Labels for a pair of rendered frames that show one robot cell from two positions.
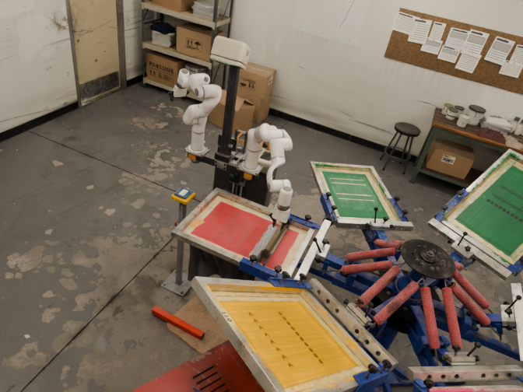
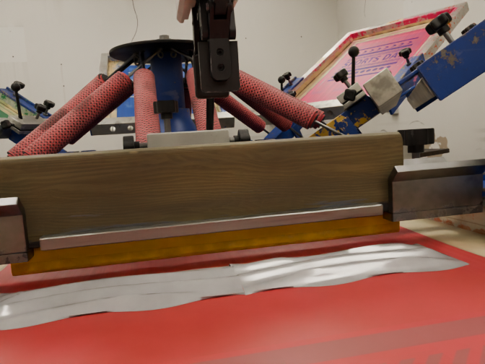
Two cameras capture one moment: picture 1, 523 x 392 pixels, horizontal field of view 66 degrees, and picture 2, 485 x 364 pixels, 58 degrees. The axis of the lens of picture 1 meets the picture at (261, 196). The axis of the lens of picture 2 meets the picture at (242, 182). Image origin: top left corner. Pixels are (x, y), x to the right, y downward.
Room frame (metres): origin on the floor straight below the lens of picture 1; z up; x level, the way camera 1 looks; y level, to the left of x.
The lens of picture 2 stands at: (2.11, 0.21, 1.07)
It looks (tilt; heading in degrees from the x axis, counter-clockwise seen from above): 6 degrees down; 242
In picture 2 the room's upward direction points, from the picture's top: 4 degrees counter-clockwise
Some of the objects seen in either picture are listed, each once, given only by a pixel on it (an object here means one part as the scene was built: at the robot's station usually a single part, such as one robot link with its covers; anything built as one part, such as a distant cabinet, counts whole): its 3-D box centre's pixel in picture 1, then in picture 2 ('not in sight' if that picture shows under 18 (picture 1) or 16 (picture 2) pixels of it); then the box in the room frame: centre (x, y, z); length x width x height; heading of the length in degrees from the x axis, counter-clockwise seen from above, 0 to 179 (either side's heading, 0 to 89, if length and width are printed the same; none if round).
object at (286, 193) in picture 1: (285, 191); not in sight; (1.98, -0.13, 1.36); 0.15 x 0.10 x 0.11; 24
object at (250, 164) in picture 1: (252, 157); not in sight; (2.54, 0.12, 1.21); 0.16 x 0.13 x 0.15; 166
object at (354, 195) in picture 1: (363, 194); not in sight; (2.58, -0.76, 1.05); 1.08 x 0.61 x 0.23; 13
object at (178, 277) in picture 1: (180, 242); not in sight; (2.29, 0.55, 0.48); 0.22 x 0.22 x 0.96; 73
